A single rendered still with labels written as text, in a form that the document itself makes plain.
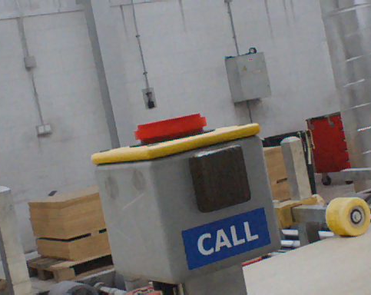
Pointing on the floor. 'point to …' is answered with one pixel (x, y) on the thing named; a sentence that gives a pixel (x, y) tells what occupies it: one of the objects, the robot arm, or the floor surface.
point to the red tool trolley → (329, 145)
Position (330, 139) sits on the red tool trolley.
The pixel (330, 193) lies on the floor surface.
